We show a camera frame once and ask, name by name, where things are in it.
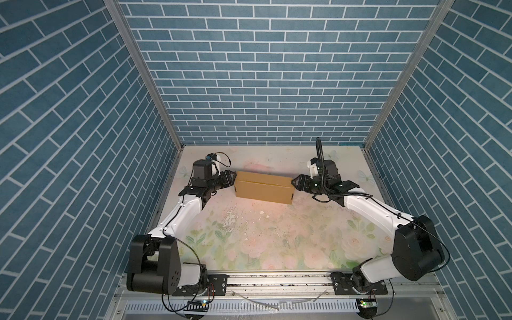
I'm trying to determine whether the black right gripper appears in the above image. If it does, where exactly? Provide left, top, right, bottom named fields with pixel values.
left=291, top=173, right=329, bottom=195

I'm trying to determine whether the brown cardboard paper box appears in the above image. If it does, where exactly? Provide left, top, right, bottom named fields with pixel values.
left=234, top=171, right=295, bottom=205

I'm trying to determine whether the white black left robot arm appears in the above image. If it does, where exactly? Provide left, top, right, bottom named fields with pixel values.
left=126, top=152, right=236, bottom=295

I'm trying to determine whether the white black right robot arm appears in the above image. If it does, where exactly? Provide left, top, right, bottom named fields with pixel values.
left=291, top=158, right=446, bottom=293

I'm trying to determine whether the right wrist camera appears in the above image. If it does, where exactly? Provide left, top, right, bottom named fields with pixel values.
left=307, top=157, right=319, bottom=179

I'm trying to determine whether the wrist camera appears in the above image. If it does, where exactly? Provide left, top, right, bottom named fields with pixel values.
left=307, top=157, right=319, bottom=179
left=205, top=153, right=219, bottom=175

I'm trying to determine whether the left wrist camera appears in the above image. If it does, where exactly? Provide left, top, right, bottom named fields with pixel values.
left=205, top=153, right=219, bottom=175

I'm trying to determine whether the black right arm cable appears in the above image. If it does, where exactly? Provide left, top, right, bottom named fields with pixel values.
left=311, top=137, right=451, bottom=273

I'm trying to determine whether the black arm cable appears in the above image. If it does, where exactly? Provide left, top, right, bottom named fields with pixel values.
left=311, top=137, right=451, bottom=273
left=161, top=151, right=232, bottom=313

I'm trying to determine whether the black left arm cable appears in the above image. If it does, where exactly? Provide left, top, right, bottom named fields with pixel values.
left=161, top=151, right=232, bottom=313

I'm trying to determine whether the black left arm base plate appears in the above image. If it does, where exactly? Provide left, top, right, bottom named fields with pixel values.
left=172, top=274, right=228, bottom=297

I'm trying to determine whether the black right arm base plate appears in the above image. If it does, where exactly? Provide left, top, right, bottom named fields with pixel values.
left=329, top=271, right=388, bottom=295

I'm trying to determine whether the aluminium front rail frame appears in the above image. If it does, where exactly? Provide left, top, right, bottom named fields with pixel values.
left=105, top=270, right=456, bottom=319

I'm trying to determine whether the aluminium left corner post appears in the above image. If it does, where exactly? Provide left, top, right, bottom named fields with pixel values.
left=104, top=0, right=183, bottom=152

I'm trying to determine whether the aluminium corner post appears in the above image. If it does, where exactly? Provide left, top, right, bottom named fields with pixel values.
left=104, top=0, right=183, bottom=152
left=363, top=0, right=455, bottom=152

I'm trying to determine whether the aluminium right corner post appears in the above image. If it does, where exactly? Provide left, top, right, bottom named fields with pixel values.
left=363, top=0, right=455, bottom=152

